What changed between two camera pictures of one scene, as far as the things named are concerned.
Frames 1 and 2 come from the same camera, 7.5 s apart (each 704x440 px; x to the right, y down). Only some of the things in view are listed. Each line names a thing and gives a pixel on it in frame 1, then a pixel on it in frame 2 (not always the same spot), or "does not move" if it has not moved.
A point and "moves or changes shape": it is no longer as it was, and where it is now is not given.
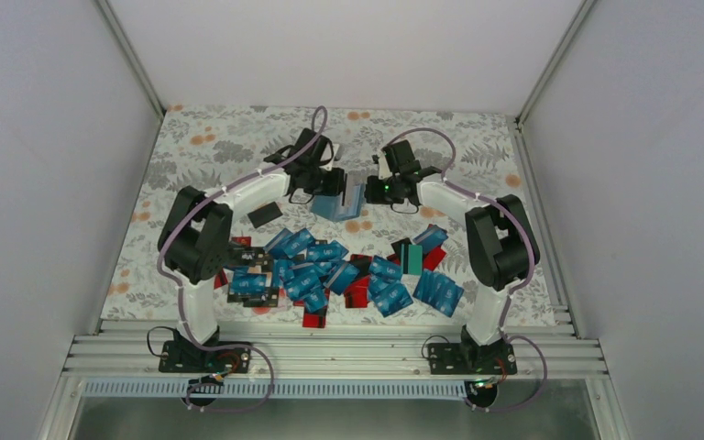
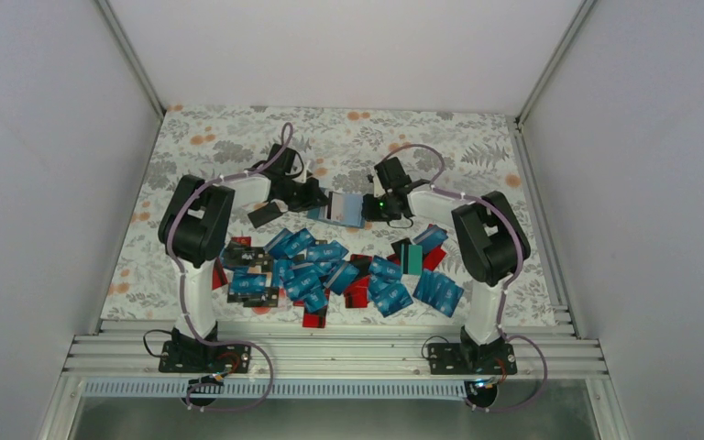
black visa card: (250, 257) does not move
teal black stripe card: (412, 258) does not move
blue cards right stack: (439, 291) does not move
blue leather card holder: (330, 207) moves or changes shape
